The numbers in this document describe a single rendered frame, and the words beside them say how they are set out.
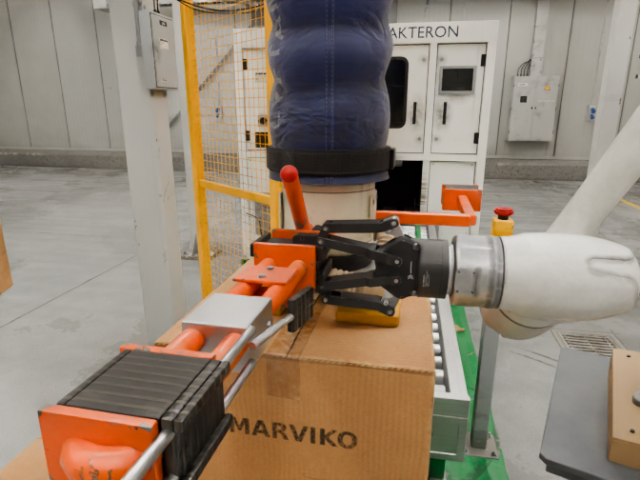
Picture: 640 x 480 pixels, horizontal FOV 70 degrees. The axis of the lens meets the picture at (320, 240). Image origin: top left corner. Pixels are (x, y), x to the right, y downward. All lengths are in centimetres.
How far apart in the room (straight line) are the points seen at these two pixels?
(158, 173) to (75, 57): 1061
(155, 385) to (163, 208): 192
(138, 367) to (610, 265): 49
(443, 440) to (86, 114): 1183
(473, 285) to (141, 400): 39
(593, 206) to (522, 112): 924
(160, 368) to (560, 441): 91
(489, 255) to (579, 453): 62
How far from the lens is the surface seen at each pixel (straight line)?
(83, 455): 30
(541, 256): 58
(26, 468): 146
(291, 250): 58
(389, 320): 73
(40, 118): 1344
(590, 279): 59
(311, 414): 69
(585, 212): 79
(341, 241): 59
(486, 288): 57
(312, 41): 76
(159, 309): 240
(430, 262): 57
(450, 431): 149
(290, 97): 78
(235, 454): 78
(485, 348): 199
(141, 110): 220
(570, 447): 112
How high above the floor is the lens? 140
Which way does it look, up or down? 16 degrees down
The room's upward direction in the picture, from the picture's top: straight up
